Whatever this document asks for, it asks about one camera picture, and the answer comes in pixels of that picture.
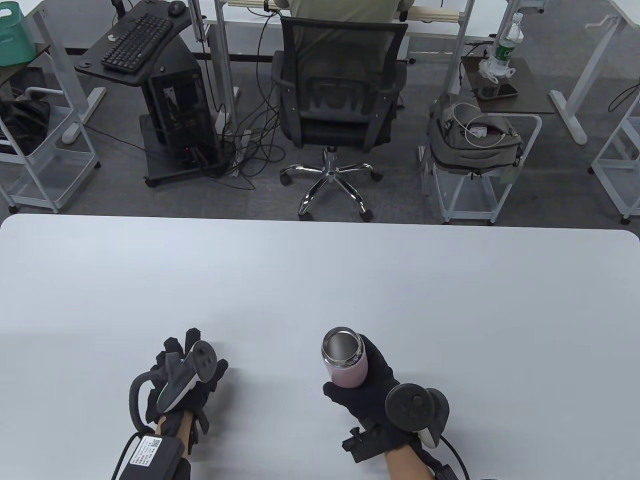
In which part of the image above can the person's right hand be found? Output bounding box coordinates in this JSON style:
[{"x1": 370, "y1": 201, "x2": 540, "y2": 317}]
[{"x1": 323, "y1": 335, "x2": 413, "y2": 451}]

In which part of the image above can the person's left hand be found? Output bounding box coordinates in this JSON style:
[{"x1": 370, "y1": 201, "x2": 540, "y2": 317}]
[{"x1": 146, "y1": 328, "x2": 228, "y2": 446}]

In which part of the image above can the pink thermos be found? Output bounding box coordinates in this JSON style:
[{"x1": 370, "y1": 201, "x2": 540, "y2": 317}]
[{"x1": 321, "y1": 327, "x2": 369, "y2": 389}]

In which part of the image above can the person's right forearm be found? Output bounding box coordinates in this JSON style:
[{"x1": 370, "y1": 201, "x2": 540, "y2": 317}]
[{"x1": 382, "y1": 442, "x2": 441, "y2": 480}]

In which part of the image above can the person's left forearm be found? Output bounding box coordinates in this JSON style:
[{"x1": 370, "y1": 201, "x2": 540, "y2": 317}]
[{"x1": 154, "y1": 412, "x2": 196, "y2": 458}]

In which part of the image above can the grey left hand controller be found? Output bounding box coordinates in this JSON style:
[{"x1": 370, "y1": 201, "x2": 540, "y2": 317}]
[{"x1": 129, "y1": 340, "x2": 218, "y2": 431}]

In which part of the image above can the grey hand controller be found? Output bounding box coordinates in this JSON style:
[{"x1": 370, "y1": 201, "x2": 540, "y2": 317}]
[
  {"x1": 385, "y1": 383, "x2": 451, "y2": 448},
  {"x1": 129, "y1": 340, "x2": 218, "y2": 431}
]

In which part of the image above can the grey right hand controller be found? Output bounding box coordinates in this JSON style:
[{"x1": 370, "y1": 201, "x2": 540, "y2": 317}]
[{"x1": 385, "y1": 383, "x2": 451, "y2": 448}]

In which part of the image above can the black labelled wrist box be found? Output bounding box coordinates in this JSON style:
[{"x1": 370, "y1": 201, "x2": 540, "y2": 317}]
[{"x1": 120, "y1": 434, "x2": 193, "y2": 480}]

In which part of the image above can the white cart under backpack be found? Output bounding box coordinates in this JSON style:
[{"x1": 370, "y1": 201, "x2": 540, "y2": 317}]
[{"x1": 420, "y1": 114, "x2": 543, "y2": 224}]

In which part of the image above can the white power strip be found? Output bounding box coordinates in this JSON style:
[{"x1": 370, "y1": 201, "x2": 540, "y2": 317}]
[{"x1": 232, "y1": 129, "x2": 252, "y2": 177}]

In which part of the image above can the grey backpack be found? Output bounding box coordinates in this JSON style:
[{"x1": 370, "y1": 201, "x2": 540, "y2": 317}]
[{"x1": 427, "y1": 95, "x2": 525, "y2": 177}]

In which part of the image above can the black mesh office chair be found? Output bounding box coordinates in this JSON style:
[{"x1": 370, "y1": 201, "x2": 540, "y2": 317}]
[{"x1": 271, "y1": 16, "x2": 410, "y2": 222}]

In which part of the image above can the black computer tower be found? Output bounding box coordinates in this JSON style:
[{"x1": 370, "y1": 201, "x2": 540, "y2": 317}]
[{"x1": 145, "y1": 40, "x2": 221, "y2": 168}]

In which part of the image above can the black bag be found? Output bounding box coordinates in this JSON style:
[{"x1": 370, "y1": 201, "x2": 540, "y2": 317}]
[{"x1": 0, "y1": 99, "x2": 52, "y2": 156}]

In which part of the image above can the black smartphone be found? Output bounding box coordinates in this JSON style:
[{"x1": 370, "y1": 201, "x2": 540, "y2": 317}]
[{"x1": 475, "y1": 83, "x2": 519, "y2": 101}]

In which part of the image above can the black rolling computer desk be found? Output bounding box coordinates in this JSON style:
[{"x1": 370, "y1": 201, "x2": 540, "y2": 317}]
[{"x1": 74, "y1": 0, "x2": 236, "y2": 188}]

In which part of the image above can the white desk with angled leg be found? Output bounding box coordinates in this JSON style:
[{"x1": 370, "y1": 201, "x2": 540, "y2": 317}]
[{"x1": 549, "y1": 0, "x2": 640, "y2": 146}]

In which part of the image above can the crumpled white plastic bag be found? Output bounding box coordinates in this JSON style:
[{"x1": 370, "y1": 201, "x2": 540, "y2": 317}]
[{"x1": 479, "y1": 57, "x2": 517, "y2": 83}]

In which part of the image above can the black keyboard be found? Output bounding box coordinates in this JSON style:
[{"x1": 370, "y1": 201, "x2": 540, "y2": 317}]
[{"x1": 101, "y1": 12, "x2": 174, "y2": 74}]

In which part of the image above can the clear plastic water bottle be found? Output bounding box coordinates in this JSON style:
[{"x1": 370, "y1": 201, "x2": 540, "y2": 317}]
[{"x1": 492, "y1": 12, "x2": 524, "y2": 68}]

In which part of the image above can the long white desk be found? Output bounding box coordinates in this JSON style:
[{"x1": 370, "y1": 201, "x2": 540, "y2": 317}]
[{"x1": 189, "y1": 0, "x2": 506, "y2": 136}]

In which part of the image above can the green plastic container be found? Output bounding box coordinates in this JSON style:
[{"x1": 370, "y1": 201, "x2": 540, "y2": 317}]
[{"x1": 0, "y1": 1, "x2": 37, "y2": 67}]

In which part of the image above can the black wrist clamp mount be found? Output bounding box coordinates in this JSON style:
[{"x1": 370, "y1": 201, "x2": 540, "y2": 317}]
[{"x1": 342, "y1": 425, "x2": 396, "y2": 463}]

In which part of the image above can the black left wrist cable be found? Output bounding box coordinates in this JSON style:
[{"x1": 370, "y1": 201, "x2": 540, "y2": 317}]
[{"x1": 111, "y1": 432, "x2": 141, "y2": 480}]

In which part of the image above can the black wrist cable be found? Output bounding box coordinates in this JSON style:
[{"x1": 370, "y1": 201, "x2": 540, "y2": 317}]
[
  {"x1": 434, "y1": 435, "x2": 473, "y2": 480},
  {"x1": 111, "y1": 432, "x2": 141, "y2": 480}
]

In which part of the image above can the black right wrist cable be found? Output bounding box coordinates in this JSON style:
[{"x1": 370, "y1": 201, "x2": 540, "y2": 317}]
[{"x1": 434, "y1": 435, "x2": 473, "y2": 480}]

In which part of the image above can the white charger with cable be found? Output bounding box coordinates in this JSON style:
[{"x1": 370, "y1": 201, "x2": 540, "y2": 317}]
[{"x1": 446, "y1": 102, "x2": 506, "y2": 148}]

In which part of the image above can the white wire cart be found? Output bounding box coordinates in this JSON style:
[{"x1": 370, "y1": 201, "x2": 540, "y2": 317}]
[
  {"x1": 0, "y1": 87, "x2": 101, "y2": 215},
  {"x1": 589, "y1": 82, "x2": 640, "y2": 224}
]

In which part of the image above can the white desk leg frame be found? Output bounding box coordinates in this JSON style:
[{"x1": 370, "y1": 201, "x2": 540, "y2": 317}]
[{"x1": 25, "y1": 0, "x2": 107, "y2": 146}]

